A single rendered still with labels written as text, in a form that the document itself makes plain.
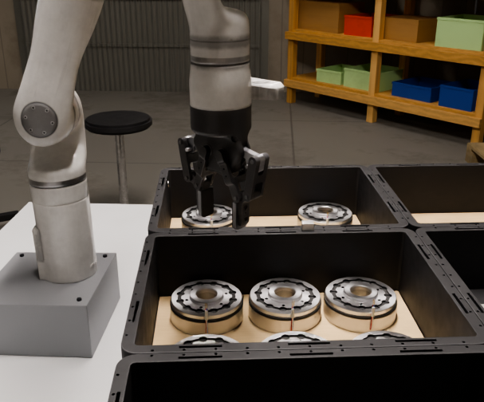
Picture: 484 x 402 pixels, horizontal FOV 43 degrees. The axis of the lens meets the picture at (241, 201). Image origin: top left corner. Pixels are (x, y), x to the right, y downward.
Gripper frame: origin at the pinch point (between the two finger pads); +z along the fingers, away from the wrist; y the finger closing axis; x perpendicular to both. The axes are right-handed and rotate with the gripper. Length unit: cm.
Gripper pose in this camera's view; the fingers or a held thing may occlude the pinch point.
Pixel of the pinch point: (222, 210)
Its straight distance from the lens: 80.1
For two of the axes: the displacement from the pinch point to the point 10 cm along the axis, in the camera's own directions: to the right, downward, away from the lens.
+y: 7.4, 2.5, -6.2
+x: 6.7, -2.8, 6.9
